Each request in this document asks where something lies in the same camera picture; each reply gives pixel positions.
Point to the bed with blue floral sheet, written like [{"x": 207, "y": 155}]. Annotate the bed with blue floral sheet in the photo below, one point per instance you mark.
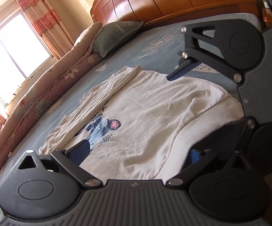
[{"x": 131, "y": 51}]

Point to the window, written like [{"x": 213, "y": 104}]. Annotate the window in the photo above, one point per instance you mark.
[{"x": 8, "y": 51}]

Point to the grey-green pillow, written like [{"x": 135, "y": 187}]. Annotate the grey-green pillow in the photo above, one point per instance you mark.
[{"x": 114, "y": 37}]

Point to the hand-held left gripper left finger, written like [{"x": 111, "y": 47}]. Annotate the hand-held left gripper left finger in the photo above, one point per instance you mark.
[{"x": 79, "y": 151}]

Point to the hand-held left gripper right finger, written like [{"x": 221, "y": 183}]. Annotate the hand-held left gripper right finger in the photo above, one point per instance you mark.
[{"x": 195, "y": 157}]

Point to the white power strip with plugs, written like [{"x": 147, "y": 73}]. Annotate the white power strip with plugs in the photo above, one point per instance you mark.
[{"x": 267, "y": 17}]

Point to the white long-sleeve printed shirt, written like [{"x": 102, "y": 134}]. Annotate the white long-sleeve printed shirt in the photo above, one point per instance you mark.
[{"x": 150, "y": 113}]

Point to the wooden headboard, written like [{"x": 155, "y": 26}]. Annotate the wooden headboard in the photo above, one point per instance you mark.
[{"x": 173, "y": 0}]

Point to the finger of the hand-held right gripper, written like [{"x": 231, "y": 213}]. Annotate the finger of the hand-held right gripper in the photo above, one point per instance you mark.
[
  {"x": 245, "y": 136},
  {"x": 180, "y": 70}
]

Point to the folded pink floral quilt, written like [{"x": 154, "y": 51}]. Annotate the folded pink floral quilt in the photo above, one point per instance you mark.
[{"x": 44, "y": 98}]

